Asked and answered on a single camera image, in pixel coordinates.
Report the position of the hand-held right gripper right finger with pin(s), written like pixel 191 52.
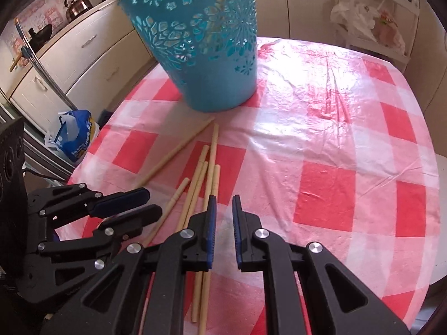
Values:
pixel 238 230

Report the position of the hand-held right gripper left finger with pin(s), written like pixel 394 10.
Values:
pixel 210 230

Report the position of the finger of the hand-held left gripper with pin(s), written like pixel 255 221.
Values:
pixel 122 199
pixel 139 218

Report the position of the pile of wooden chopsticks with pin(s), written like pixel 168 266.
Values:
pixel 214 146

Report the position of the blue perforated plastic basket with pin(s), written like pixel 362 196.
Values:
pixel 216 83

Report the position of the blue plastic bag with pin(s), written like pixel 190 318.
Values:
pixel 75 139

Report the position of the red white checked tablecloth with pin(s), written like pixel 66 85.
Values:
pixel 331 188

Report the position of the white base cabinets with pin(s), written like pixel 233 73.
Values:
pixel 87 62

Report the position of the black wok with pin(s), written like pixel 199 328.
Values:
pixel 40 35

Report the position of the steel kettle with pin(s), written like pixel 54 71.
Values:
pixel 78 8

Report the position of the white plastic bag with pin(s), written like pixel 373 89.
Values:
pixel 352 17

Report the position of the pink plastic bag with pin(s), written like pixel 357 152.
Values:
pixel 389 29

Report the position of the pink wall stickers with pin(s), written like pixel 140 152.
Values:
pixel 49 17

